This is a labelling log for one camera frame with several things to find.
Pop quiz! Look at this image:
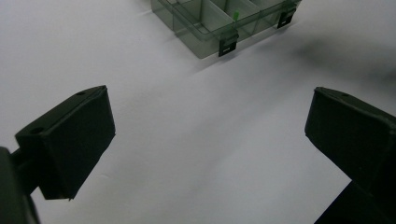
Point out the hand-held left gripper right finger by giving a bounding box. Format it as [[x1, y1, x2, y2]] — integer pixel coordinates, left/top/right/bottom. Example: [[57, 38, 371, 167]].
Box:
[[304, 86, 396, 203]]

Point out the clear plastic compartment box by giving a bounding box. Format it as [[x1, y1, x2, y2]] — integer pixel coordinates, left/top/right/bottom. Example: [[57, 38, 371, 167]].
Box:
[[150, 0, 303, 60]]

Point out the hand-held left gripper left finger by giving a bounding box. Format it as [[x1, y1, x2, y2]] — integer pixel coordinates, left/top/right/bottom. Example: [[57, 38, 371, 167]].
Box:
[[14, 85, 117, 201]]

